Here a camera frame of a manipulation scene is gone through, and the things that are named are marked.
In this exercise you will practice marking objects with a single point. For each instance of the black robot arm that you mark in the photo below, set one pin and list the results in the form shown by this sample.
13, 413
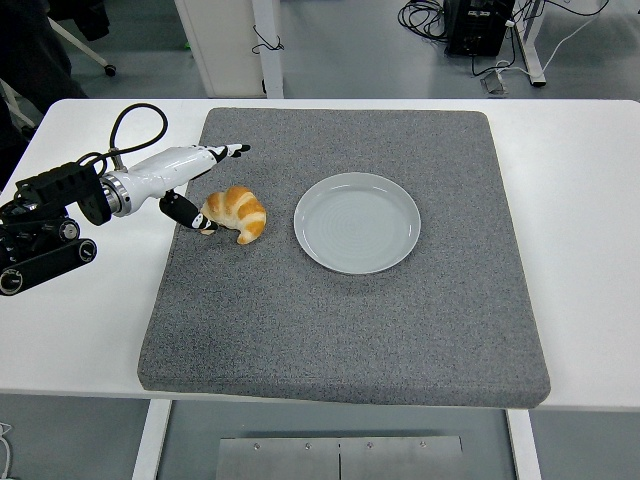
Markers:
55, 192

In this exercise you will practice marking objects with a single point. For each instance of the white desk leg with foot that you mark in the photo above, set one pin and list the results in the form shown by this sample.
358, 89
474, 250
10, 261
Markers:
531, 45

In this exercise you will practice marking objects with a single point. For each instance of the white chair leg with caster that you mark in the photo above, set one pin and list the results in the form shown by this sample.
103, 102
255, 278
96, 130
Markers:
80, 42

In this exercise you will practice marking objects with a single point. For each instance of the golden brown croissant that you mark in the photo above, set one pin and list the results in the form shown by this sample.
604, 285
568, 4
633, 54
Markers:
242, 212

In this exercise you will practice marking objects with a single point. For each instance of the off-white cabinet panel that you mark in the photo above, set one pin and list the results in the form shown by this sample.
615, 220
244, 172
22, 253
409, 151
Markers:
220, 40

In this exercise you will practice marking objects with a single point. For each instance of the black computer tower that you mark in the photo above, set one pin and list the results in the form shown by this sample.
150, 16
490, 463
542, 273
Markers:
475, 27

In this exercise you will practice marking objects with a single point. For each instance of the grey speckled foam mat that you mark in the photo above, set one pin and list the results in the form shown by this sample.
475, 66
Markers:
325, 330

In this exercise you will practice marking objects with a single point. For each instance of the white upright post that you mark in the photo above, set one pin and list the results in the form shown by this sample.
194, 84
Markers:
270, 75

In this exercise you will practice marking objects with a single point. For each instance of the small clear grey floor box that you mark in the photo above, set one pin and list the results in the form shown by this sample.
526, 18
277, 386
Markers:
495, 84

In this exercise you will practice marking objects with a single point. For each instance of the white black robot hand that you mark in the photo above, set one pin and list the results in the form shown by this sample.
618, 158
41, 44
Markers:
170, 165

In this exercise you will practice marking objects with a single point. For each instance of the grey metal plate with screws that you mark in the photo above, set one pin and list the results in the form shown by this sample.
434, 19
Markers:
340, 460

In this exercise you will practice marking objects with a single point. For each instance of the person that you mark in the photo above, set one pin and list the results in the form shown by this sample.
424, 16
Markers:
30, 50

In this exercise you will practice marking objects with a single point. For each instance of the white table leg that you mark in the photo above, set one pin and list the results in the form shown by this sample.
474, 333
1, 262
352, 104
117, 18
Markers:
525, 450
150, 445

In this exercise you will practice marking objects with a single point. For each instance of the round pale grey plate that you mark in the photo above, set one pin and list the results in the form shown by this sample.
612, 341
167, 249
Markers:
356, 225

